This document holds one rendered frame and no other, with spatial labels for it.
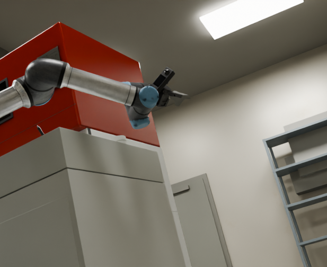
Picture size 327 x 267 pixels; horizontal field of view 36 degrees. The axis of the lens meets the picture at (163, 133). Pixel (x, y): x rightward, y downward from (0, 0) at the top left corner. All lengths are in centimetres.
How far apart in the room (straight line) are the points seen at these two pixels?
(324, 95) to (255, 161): 146
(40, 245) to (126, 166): 47
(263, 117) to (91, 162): 643
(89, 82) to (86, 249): 59
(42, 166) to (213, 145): 655
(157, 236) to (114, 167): 32
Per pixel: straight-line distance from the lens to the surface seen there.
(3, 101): 188
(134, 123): 194
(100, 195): 175
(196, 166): 819
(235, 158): 803
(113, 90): 182
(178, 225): 288
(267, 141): 729
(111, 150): 190
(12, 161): 184
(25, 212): 177
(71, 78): 181
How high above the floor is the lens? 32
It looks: 19 degrees up
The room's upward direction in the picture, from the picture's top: 15 degrees counter-clockwise
